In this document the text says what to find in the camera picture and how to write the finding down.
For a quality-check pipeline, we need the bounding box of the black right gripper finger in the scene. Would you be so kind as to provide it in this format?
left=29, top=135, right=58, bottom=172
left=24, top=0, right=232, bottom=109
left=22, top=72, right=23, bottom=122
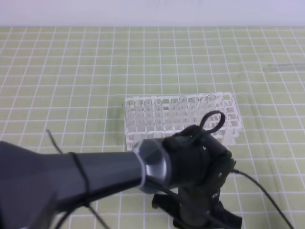
left=173, top=201, right=242, bottom=229

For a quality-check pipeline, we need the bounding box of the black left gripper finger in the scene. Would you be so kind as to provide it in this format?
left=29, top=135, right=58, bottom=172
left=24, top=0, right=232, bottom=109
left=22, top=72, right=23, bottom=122
left=152, top=194, right=188, bottom=216

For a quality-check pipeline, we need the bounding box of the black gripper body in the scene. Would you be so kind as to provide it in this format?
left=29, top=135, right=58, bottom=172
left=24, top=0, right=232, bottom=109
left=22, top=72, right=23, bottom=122
left=175, top=158, right=236, bottom=229

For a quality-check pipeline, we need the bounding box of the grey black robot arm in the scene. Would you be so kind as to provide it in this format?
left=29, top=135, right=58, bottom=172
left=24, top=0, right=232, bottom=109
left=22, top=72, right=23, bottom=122
left=0, top=125, right=242, bottom=229

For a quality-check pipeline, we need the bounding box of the clear test tube in rack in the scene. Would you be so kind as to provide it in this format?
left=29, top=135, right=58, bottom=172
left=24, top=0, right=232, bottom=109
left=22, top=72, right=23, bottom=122
left=134, top=100, right=145, bottom=132
left=203, top=94, right=216, bottom=113
left=122, top=102, right=134, bottom=132
left=194, top=96, right=209, bottom=124
left=144, top=99, right=154, bottom=131
left=175, top=96, right=188, bottom=130
left=165, top=98, right=179, bottom=131
left=154, top=99, right=163, bottom=131
left=185, top=96, right=199, bottom=126

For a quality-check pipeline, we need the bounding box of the white plastic test tube rack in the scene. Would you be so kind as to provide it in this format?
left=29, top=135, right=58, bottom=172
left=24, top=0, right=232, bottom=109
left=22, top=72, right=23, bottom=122
left=123, top=92, right=242, bottom=150

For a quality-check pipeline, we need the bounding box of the clear test tube far right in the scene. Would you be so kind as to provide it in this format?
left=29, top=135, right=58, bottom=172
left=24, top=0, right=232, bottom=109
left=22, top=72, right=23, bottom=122
left=264, top=62, right=305, bottom=73

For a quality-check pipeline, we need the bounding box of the black cable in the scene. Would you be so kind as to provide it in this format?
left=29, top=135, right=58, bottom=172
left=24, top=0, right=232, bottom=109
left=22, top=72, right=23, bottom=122
left=200, top=110, right=295, bottom=229

